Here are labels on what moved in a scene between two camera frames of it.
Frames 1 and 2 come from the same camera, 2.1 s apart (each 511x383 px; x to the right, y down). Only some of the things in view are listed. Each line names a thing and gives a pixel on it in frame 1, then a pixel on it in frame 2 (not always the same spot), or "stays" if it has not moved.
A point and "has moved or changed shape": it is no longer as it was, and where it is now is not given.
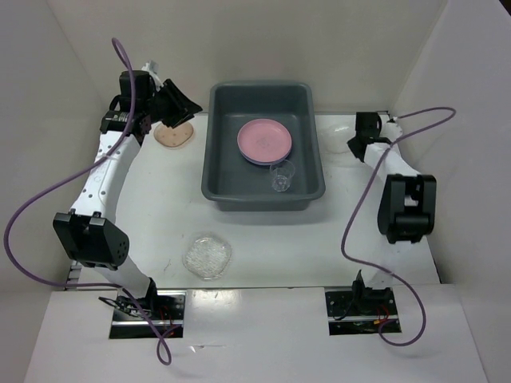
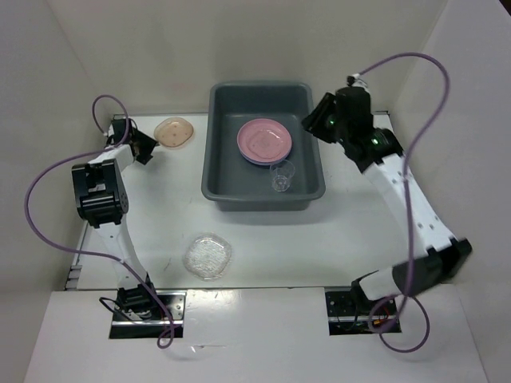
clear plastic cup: [282, 172] stays
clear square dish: [334, 137] has moved or changed shape
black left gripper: [188, 107] -> [148, 144]
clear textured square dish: [207, 258] stays
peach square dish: [171, 136] stays
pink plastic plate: [264, 140] stays
